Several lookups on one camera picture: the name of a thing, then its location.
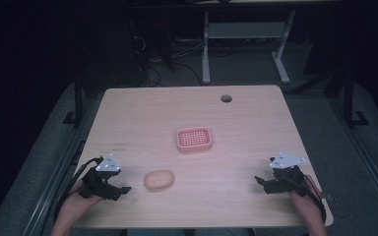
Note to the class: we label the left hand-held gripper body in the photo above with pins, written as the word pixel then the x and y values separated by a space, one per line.
pixel 95 183

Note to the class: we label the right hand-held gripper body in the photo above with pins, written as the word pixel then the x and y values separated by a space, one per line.
pixel 288 178

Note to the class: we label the pink soap dish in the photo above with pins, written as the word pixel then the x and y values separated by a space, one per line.
pixel 194 139

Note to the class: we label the person's right hand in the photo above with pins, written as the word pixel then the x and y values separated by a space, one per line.
pixel 303 201

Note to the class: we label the person's left hand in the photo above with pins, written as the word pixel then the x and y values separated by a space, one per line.
pixel 75 205

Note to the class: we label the black metal stand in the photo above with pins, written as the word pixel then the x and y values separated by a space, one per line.
pixel 78 101
pixel 349 98

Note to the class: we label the grey metal floor rail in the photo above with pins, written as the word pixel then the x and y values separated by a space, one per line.
pixel 54 183
pixel 364 150

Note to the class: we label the white metal desk frame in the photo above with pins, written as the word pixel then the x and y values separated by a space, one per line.
pixel 242 31

